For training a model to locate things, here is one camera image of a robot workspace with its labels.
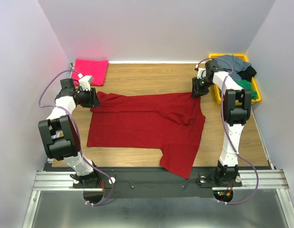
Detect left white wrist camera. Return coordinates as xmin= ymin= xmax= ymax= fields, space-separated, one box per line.
xmin=78 ymin=74 xmax=94 ymax=91

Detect folded pink t shirt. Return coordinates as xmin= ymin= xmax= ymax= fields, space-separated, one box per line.
xmin=74 ymin=59 xmax=108 ymax=86

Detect aluminium frame rail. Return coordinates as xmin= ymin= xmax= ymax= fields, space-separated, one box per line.
xmin=23 ymin=164 xmax=294 ymax=228

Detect black t shirt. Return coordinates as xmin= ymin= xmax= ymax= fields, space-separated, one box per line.
xmin=238 ymin=66 xmax=257 ymax=83

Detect dark red t shirt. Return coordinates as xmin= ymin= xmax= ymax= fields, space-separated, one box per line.
xmin=87 ymin=92 xmax=206 ymax=179

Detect yellow plastic bin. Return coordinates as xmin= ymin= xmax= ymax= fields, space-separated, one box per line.
xmin=208 ymin=53 xmax=261 ymax=104

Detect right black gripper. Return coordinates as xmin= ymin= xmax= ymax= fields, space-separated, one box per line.
xmin=190 ymin=76 xmax=215 ymax=97

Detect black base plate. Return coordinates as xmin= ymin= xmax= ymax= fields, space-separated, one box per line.
xmin=70 ymin=167 xmax=242 ymax=201

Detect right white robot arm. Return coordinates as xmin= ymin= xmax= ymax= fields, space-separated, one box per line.
xmin=191 ymin=58 xmax=252 ymax=186

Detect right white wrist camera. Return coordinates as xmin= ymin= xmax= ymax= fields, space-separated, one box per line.
xmin=195 ymin=65 xmax=206 ymax=79

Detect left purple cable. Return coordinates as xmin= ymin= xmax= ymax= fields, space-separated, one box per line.
xmin=38 ymin=69 xmax=116 ymax=207

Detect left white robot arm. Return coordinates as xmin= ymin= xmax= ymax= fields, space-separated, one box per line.
xmin=38 ymin=76 xmax=101 ymax=188

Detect grey t shirt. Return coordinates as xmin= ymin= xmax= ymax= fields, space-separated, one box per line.
xmin=217 ymin=55 xmax=251 ymax=82

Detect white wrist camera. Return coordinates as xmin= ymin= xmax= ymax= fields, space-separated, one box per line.
xmin=78 ymin=74 xmax=94 ymax=91
xmin=195 ymin=65 xmax=206 ymax=79

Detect green t shirt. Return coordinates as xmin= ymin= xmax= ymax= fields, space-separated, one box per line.
xmin=236 ymin=79 xmax=257 ymax=100

